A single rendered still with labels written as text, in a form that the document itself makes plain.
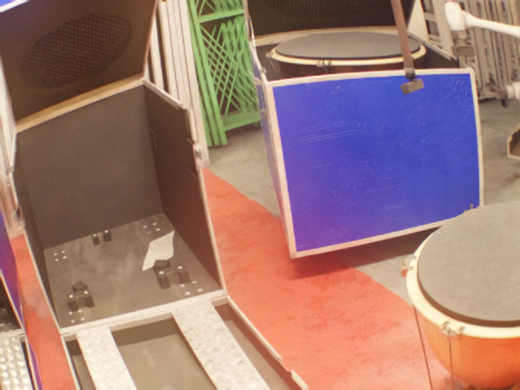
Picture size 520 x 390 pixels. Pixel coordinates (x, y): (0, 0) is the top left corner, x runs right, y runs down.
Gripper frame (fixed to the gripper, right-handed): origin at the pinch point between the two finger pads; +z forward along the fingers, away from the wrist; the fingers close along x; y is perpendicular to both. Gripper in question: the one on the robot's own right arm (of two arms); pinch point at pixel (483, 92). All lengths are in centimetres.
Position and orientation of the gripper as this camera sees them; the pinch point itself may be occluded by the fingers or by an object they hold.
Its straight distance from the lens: 335.6
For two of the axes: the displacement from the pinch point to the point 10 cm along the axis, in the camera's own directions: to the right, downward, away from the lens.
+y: -1.4, -9.1, -4.0
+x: 0.9, 3.9, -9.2
